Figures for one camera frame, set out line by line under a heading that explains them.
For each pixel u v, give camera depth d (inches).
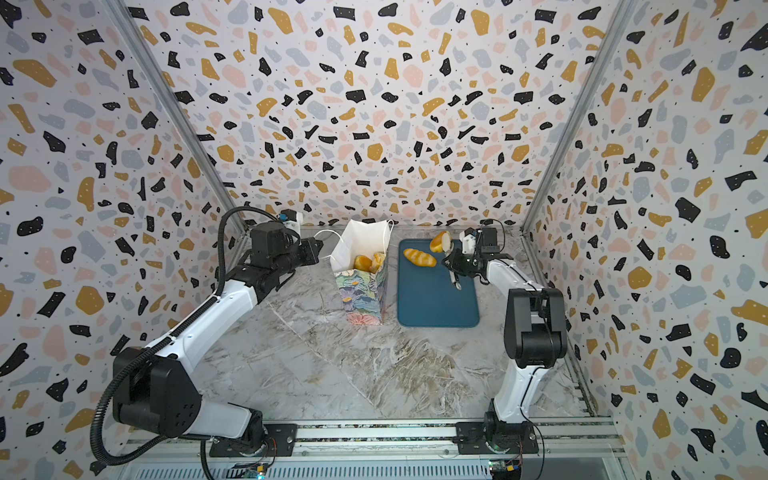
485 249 30.7
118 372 16.4
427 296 40.8
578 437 30.0
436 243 41.6
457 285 34.6
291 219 28.4
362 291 32.3
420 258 42.8
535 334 20.0
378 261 36.2
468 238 35.9
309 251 28.8
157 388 16.2
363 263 38.4
